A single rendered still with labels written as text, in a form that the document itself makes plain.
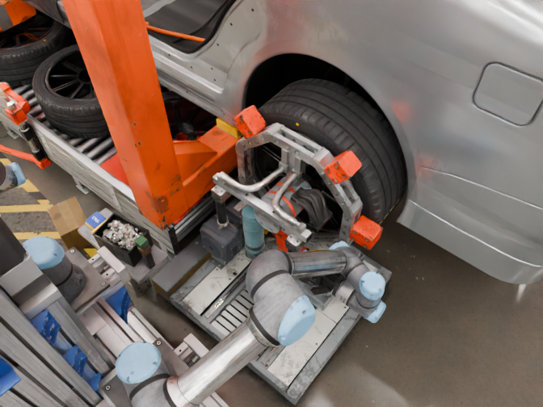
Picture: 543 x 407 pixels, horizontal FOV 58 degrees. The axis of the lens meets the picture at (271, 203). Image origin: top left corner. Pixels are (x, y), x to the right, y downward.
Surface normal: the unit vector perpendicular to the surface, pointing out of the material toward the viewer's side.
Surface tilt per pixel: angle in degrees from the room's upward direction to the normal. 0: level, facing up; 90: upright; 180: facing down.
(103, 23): 90
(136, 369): 7
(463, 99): 90
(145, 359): 7
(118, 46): 90
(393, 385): 0
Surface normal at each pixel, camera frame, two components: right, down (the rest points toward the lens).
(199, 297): 0.00, -0.62
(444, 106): -0.63, 0.61
